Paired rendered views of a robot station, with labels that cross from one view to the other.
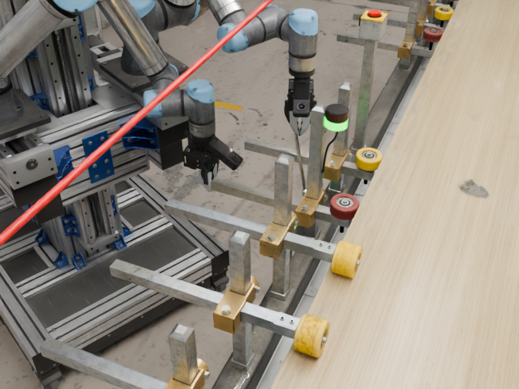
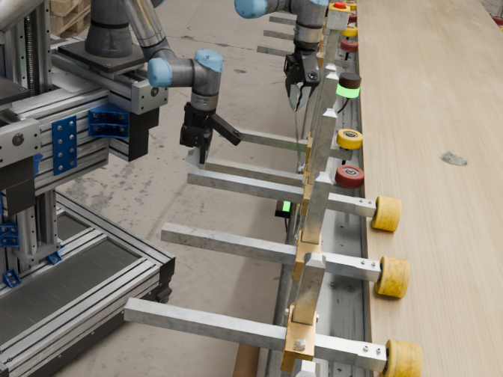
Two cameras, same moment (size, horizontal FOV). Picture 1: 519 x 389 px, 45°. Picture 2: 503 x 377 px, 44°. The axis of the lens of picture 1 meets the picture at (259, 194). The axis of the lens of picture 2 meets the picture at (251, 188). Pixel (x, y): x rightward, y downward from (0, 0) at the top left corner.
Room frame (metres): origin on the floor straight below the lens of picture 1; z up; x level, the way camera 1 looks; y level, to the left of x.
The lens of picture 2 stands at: (-0.03, 0.55, 1.72)
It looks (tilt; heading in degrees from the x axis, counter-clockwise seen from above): 31 degrees down; 340
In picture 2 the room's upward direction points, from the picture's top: 9 degrees clockwise
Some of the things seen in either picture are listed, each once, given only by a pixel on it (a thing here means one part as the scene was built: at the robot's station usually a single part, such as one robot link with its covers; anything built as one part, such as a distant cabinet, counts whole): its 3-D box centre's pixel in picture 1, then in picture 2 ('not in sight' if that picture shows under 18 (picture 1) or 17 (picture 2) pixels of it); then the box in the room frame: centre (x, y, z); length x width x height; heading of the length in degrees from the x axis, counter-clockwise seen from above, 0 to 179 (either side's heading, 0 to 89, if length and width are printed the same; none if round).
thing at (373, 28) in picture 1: (372, 26); (337, 18); (1.88, -0.36, 1.18); 0.07 x 0.07 x 0.08; 67
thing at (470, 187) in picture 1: (474, 187); (453, 157); (1.39, -0.61, 0.91); 0.09 x 0.07 x 0.02; 34
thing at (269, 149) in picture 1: (307, 159); (285, 143); (1.64, -0.15, 0.84); 0.44 x 0.03 x 0.04; 67
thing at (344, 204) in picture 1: (343, 216); (346, 187); (1.33, -0.24, 0.85); 0.08 x 0.08 x 0.11
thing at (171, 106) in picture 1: (164, 100); (168, 70); (1.52, 0.26, 1.12); 0.11 x 0.11 x 0.08; 6
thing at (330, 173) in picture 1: (337, 162); (314, 145); (1.62, -0.25, 0.84); 0.14 x 0.06 x 0.05; 157
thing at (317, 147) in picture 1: (314, 178); (316, 152); (1.41, -0.16, 0.93); 0.04 x 0.04 x 0.48; 67
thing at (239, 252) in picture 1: (241, 311); (303, 267); (0.95, 0.04, 0.89); 0.04 x 0.04 x 0.48; 67
